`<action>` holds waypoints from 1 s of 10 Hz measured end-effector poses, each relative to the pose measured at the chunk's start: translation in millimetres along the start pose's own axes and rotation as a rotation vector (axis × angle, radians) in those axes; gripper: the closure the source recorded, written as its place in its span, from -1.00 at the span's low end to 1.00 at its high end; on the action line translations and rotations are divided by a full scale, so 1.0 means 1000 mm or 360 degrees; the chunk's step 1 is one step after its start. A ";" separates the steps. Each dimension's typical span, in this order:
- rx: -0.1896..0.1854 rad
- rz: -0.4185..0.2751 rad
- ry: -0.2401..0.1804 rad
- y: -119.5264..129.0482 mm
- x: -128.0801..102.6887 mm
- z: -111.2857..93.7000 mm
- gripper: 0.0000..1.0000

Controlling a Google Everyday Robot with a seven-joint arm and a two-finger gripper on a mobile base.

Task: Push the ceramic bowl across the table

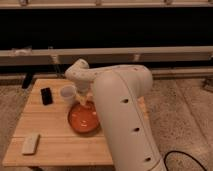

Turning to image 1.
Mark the white cup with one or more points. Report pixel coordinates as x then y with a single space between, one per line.
68 94

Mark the upper metal shelf rail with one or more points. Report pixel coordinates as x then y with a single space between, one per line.
48 4

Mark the wooden table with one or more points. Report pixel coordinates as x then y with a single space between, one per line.
59 145

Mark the lower metal shelf rail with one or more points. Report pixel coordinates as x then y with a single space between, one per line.
30 57

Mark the metal shelf rail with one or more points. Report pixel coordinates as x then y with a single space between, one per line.
48 4
30 57

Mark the orange ceramic bowl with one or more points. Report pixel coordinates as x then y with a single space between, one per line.
83 118

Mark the black object on floor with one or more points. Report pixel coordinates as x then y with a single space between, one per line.
27 80

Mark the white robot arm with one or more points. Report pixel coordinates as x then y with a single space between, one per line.
116 90

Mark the black rectangular block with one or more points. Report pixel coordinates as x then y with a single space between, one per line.
46 96

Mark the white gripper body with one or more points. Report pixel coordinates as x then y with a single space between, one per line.
83 96

